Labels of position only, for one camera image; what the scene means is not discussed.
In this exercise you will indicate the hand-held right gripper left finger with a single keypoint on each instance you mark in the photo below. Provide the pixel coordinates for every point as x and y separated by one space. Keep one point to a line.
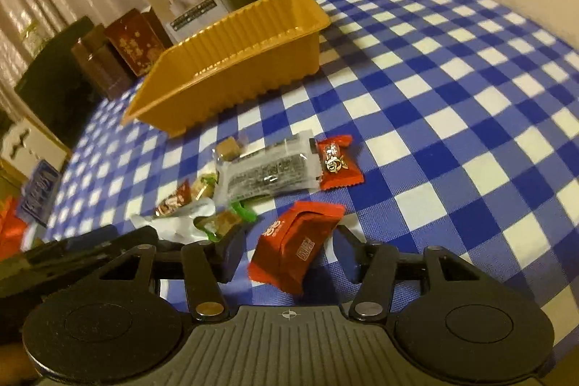
231 252

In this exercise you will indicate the blue white checkered tablecloth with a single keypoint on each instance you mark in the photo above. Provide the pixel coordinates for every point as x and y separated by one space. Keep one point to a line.
452 96

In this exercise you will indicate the white foil packet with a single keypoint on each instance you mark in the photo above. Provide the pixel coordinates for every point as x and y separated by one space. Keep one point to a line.
176 225

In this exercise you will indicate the large red snack packet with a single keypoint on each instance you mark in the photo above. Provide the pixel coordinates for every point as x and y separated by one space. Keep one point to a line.
294 246

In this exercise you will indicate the blue printed box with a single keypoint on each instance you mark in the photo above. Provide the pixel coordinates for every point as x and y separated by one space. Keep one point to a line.
38 191

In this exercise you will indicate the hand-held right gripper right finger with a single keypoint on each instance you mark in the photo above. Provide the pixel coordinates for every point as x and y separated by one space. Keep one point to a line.
355 255

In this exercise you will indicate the black chair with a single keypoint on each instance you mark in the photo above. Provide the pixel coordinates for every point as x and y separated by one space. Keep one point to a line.
54 87

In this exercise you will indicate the dark red gift box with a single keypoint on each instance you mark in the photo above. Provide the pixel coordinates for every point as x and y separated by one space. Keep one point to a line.
135 47

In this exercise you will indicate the orange plastic tray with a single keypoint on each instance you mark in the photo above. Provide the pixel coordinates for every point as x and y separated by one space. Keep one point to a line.
226 65

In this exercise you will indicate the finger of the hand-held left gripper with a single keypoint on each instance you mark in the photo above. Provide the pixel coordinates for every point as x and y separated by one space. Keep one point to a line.
135 236

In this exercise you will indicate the red brown snack packet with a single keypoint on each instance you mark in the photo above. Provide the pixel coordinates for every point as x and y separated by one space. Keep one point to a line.
174 200

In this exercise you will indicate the brown candy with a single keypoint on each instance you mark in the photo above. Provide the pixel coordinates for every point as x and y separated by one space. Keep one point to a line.
228 148

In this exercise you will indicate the brown metal flask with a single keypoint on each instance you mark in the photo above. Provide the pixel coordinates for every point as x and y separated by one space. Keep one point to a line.
102 62

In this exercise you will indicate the clear sesame bar packet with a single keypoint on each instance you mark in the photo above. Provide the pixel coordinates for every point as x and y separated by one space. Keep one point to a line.
271 169

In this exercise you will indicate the white cardboard box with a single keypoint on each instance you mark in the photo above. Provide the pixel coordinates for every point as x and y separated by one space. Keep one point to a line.
31 142

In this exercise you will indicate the small red candy packet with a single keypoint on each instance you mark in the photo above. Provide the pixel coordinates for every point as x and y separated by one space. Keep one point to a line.
337 162

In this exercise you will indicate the yellow green snack packet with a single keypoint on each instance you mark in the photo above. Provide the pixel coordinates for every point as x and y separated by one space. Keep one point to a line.
204 186

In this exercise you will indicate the orange bag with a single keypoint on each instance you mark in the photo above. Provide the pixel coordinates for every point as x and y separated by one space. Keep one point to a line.
10 227

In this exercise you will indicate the green-ended candy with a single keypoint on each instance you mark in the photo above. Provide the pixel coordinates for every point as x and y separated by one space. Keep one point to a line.
224 221

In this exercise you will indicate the white product box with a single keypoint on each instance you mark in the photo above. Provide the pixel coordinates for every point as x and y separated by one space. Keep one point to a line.
190 1

